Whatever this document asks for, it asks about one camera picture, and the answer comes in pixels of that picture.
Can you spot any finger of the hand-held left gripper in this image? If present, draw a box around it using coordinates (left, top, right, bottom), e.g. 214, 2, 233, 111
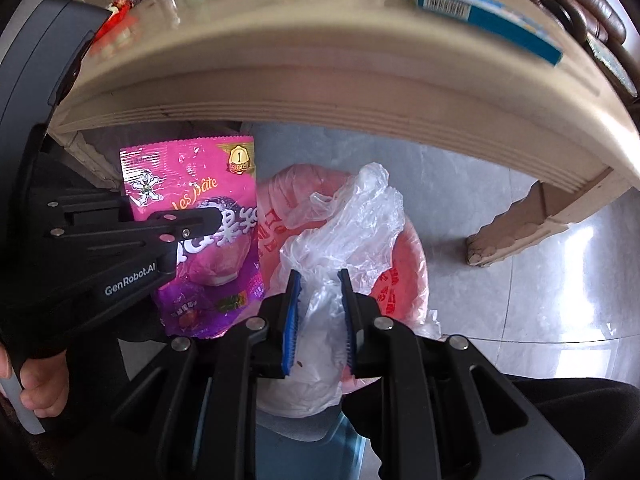
47, 208, 224, 261
44, 192, 132, 223

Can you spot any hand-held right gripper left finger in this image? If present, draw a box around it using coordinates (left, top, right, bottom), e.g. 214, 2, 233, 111
111, 269, 303, 480

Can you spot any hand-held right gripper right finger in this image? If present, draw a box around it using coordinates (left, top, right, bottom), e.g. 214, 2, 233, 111
337, 268, 587, 480

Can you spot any pink snack packet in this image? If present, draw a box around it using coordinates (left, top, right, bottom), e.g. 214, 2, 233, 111
119, 134, 266, 339

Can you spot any pink trash bag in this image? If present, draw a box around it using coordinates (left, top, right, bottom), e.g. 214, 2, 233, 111
255, 164, 443, 396

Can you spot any clear plastic bag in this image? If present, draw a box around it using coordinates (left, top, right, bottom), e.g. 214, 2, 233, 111
256, 162, 407, 418

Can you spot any blue trash bin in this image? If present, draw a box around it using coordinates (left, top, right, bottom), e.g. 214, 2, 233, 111
256, 407, 373, 480

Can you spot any blue white medicine box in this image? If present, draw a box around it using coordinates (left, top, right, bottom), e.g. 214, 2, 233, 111
416, 0, 565, 67

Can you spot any person's left hand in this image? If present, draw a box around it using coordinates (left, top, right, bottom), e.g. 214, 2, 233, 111
0, 346, 72, 419

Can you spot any small red tray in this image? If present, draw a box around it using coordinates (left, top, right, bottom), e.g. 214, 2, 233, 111
92, 0, 138, 46

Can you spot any cream coffee table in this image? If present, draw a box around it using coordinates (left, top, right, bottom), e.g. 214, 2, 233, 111
47, 0, 640, 268

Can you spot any person's dark clothing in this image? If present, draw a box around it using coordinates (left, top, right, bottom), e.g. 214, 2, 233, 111
510, 375, 640, 480

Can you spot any brown leather armchair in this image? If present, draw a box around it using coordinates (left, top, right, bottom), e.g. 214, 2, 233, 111
480, 0, 640, 101

